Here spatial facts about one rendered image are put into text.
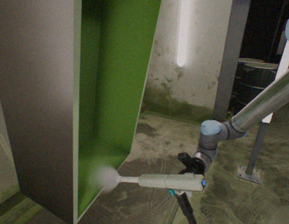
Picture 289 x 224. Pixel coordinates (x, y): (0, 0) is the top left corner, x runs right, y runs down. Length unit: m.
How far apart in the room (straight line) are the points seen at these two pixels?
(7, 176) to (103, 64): 1.15
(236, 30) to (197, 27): 0.45
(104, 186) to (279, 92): 0.87
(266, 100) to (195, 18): 1.93
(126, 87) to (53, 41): 0.68
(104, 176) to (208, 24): 2.13
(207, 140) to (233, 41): 1.78
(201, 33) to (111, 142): 1.80
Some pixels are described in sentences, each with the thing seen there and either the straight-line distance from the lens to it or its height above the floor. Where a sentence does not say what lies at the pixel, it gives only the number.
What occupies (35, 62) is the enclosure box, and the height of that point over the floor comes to 1.21.
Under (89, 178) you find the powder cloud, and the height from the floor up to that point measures 0.58.
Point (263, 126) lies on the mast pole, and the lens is 1.84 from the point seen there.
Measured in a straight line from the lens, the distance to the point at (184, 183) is 0.67.
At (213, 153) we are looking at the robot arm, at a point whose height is 0.76.
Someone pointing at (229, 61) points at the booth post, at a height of 1.00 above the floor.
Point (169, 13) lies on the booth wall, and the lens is 2.68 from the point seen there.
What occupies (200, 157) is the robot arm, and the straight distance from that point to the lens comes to 0.87.
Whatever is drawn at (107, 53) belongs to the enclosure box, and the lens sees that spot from 1.15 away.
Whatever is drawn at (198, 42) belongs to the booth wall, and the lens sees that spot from 2.55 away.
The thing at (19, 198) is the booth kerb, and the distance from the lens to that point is 1.81.
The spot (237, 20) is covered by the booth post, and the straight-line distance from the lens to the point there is 2.50.
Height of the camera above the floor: 1.28
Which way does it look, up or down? 23 degrees down
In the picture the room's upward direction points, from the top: straight up
